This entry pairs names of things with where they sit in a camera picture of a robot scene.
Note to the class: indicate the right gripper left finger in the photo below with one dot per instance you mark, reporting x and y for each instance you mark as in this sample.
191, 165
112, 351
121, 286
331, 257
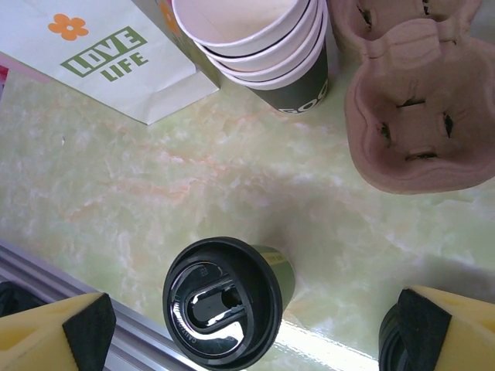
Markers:
46, 340

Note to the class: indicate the white paper carrier bag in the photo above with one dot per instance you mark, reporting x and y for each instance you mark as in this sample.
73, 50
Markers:
116, 85

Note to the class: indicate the stack of white paper cups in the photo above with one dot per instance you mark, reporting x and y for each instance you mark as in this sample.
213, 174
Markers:
263, 69

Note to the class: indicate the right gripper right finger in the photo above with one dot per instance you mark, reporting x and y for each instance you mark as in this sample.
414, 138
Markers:
456, 336

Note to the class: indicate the black plastic cup lid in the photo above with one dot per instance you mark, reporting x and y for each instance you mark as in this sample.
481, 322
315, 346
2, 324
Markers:
216, 305

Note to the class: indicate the aluminium front frame rail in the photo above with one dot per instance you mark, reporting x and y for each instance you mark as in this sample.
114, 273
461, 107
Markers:
127, 328

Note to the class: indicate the stack of black cup lids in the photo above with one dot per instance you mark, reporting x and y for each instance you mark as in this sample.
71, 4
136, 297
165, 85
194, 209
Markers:
388, 348

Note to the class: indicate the brown pulp cup carrier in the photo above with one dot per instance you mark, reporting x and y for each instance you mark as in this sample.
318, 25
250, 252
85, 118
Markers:
421, 127
344, 27

